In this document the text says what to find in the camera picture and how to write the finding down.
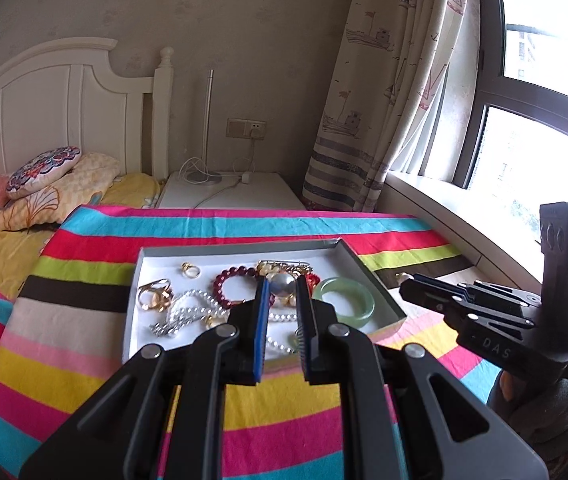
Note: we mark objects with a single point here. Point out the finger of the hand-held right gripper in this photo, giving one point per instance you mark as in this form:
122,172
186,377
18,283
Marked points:
443,287
428,297

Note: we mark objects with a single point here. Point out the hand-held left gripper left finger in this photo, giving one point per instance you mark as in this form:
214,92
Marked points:
262,330

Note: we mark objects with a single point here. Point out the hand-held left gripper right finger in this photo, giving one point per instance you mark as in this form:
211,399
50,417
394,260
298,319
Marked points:
304,330

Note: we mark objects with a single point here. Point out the white cardboard box tray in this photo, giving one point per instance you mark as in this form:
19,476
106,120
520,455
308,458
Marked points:
149,280

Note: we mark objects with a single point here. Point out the person's right hand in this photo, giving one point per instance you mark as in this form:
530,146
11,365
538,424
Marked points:
543,410

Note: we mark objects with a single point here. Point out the pale green jade bangle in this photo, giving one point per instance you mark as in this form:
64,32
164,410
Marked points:
348,312

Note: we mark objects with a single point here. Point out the ornate open gold bangle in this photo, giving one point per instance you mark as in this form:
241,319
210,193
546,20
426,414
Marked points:
153,297

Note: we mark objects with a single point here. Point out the white nightstand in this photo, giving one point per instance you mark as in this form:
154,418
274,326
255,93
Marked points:
254,195

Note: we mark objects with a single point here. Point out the white plug charger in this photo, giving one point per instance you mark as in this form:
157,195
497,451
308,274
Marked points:
248,178

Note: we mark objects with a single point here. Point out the colourful striped blanket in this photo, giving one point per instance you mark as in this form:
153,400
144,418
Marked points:
64,310

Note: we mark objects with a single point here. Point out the cream boat print curtain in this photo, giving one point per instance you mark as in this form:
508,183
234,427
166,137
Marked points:
378,85

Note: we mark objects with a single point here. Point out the slim white desk lamp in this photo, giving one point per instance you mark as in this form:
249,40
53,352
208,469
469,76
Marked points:
209,120

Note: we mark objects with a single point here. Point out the yellow patterned pillow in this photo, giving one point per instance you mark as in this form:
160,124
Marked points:
84,182

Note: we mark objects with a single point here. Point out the dark framed window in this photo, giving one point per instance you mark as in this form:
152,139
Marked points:
488,60

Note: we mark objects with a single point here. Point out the embroidered floral cushion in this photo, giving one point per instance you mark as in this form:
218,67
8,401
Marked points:
44,170

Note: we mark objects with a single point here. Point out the white wooden headboard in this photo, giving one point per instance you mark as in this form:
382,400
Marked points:
39,105

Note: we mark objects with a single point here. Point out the wall power socket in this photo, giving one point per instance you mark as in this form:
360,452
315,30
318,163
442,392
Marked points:
246,129

